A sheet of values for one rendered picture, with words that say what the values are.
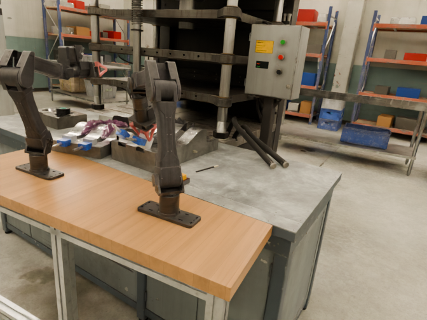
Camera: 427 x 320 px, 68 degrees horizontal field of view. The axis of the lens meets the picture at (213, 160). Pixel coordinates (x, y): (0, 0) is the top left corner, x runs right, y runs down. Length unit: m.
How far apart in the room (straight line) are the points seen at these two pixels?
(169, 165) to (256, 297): 0.61
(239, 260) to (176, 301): 0.75
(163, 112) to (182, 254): 0.40
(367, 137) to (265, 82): 3.04
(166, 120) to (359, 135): 4.05
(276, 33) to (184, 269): 1.47
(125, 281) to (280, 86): 1.34
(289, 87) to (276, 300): 1.16
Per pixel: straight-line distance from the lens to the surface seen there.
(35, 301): 2.03
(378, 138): 4.82
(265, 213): 1.09
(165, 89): 0.96
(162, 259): 0.83
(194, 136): 1.51
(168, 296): 1.58
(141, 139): 1.31
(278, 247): 1.12
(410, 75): 7.66
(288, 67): 1.91
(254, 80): 1.99
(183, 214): 1.01
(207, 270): 0.81
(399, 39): 7.69
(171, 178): 0.96
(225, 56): 1.91
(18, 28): 9.21
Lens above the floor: 1.29
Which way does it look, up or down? 18 degrees down
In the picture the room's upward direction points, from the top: 5 degrees clockwise
